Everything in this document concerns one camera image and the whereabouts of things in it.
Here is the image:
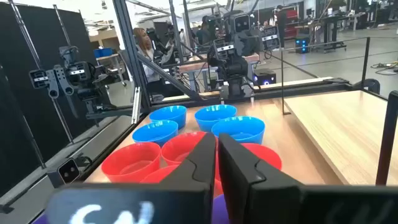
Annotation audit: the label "purple plastic mini bowl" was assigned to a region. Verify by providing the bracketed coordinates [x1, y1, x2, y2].
[32, 213, 51, 224]
[212, 194, 230, 224]

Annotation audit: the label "black aluminium table frame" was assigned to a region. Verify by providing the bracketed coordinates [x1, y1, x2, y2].
[0, 0, 382, 215]

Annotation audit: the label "silver metal bracket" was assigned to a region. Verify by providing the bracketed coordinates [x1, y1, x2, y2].
[131, 86, 142, 124]

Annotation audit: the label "black workstation table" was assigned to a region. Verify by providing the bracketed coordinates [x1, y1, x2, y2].
[310, 12, 368, 52]

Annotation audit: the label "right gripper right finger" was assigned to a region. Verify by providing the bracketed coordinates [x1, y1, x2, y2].
[218, 133, 398, 224]

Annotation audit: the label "person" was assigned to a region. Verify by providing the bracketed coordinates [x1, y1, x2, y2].
[195, 15, 215, 46]
[132, 27, 165, 94]
[275, 4, 289, 49]

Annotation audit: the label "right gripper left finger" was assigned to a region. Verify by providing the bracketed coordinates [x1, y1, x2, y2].
[45, 132, 218, 224]

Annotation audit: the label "red tool cabinet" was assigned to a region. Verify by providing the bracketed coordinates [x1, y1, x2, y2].
[284, 9, 299, 38]

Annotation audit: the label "blue plastic mini bowl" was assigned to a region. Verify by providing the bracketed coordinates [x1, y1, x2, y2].
[211, 115, 266, 146]
[149, 105, 188, 130]
[132, 119, 179, 147]
[194, 104, 238, 133]

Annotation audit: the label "black computer box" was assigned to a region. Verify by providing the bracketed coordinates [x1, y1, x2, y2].
[294, 36, 311, 54]
[252, 68, 277, 86]

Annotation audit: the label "black clamp handle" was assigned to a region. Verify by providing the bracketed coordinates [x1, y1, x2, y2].
[353, 78, 381, 95]

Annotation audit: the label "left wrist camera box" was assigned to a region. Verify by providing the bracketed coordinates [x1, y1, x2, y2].
[233, 14, 252, 34]

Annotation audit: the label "black partition panel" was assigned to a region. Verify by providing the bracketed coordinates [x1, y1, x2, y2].
[0, 2, 98, 197]

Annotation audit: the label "red plastic mini bowl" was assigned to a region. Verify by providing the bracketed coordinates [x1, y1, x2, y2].
[101, 142, 162, 184]
[160, 131, 208, 166]
[215, 142, 283, 181]
[139, 164, 181, 184]

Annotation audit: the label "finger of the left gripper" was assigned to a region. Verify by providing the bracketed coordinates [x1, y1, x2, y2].
[233, 32, 248, 58]
[247, 32, 264, 57]

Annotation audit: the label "small black table camera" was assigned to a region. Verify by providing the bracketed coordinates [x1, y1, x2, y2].
[46, 157, 82, 189]

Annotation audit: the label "blue storage bin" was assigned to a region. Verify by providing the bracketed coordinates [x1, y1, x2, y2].
[93, 47, 114, 59]

